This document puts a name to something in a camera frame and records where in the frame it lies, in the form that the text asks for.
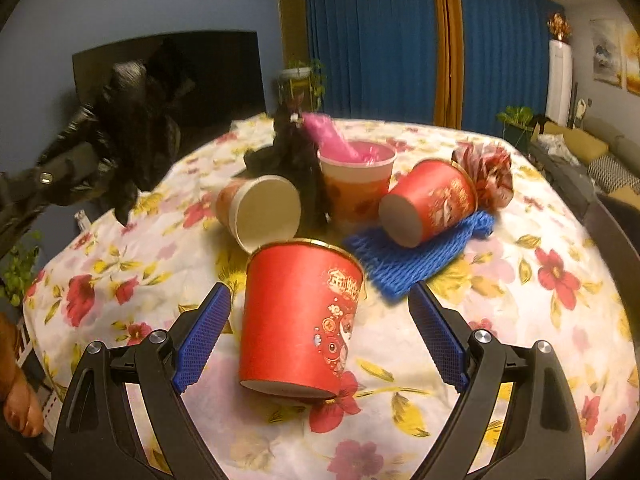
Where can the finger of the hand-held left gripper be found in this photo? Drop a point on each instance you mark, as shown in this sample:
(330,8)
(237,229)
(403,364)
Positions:
(65,170)

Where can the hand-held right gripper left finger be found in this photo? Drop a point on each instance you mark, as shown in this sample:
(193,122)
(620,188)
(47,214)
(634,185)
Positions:
(206,337)

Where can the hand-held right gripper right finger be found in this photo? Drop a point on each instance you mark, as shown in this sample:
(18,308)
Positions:
(439,337)

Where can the large black trash bag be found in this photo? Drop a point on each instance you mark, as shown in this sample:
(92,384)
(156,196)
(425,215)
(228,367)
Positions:
(135,125)

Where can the red printed paper cup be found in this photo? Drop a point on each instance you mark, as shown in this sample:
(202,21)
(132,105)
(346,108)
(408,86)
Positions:
(355,197)
(432,200)
(265,210)
(295,320)

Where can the red white wrapper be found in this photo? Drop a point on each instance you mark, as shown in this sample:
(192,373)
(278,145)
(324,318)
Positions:
(487,175)

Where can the small leafy green plant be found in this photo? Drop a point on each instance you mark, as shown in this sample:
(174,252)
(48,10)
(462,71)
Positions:
(20,265)

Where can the blue fuzzy cloth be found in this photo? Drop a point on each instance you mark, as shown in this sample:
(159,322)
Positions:
(410,265)

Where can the floral tablecloth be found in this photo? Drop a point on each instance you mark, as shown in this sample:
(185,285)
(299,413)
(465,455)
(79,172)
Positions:
(525,310)

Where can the black television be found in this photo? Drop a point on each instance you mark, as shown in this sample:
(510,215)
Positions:
(225,80)

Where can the person's bare foot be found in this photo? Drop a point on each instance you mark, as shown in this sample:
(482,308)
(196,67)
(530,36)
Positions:
(22,405)

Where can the crumpled black plastic bag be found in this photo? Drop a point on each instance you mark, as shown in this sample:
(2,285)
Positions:
(295,160)

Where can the black chair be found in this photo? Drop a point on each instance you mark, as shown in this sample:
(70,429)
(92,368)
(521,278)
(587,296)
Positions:
(617,245)

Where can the white cloth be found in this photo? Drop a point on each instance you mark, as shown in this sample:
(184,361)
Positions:
(550,145)

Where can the pink plastic bag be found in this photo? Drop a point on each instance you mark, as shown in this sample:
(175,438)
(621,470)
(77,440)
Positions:
(330,140)

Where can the green potted floor plant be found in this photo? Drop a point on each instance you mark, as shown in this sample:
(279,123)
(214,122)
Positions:
(515,122)

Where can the large yellow cushion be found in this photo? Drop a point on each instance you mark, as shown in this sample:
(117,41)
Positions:
(580,142)

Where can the patterned grey cushion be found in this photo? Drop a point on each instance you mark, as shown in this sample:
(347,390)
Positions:
(617,172)

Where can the trailing plant in white pot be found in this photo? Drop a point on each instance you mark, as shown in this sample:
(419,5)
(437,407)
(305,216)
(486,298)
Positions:
(300,72)

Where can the wooden plant stand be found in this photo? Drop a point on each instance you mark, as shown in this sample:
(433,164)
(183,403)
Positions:
(316,95)

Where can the white handheld vacuum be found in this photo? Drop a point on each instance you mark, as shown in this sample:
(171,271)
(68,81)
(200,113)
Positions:
(581,112)

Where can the grey sofa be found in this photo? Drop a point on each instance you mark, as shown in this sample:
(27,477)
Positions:
(620,140)

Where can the wooden door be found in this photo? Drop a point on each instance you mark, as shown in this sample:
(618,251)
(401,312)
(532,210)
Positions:
(291,25)

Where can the white standing air conditioner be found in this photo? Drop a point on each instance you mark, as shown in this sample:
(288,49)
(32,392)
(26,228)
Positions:
(559,80)

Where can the orange curtain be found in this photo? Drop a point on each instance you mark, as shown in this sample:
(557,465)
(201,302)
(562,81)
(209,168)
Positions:
(446,45)

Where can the blue curtain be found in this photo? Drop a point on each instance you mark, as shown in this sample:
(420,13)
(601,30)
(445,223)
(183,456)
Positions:
(505,50)
(370,45)

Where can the grey mountain painting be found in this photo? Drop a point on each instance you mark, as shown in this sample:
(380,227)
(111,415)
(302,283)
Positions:
(606,52)

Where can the tree and ship painting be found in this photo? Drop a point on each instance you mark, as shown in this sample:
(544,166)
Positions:
(631,57)

